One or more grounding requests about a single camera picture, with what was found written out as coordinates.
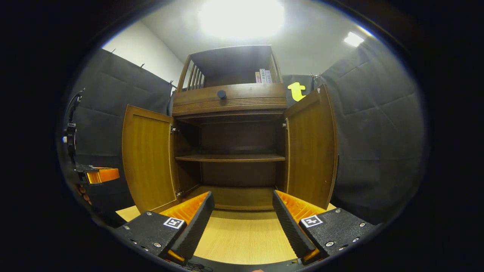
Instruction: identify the wooden double-door shoe cabinet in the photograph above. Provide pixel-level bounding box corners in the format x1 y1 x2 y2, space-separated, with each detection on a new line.
122 45 339 214

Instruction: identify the wooden cabinet door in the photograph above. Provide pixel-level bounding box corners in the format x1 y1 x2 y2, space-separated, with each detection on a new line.
284 84 339 210
122 105 180 214

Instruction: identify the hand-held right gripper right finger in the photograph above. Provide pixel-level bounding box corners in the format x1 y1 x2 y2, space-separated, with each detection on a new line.
272 190 375 263

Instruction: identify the wooden inner cabinet shelf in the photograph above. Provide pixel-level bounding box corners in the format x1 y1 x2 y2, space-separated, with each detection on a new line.
175 153 286 163

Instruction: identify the large ceiling light panel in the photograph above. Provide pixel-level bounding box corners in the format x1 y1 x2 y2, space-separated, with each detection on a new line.
199 0 285 38

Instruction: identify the black backdrop cloth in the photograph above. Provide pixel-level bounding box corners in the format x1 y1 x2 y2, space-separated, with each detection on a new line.
62 38 426 225

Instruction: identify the small ceiling light panel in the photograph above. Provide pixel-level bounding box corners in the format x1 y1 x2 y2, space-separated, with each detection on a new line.
343 31 365 48

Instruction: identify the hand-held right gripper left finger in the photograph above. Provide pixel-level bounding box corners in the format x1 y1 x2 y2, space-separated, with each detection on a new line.
113 191 215 265

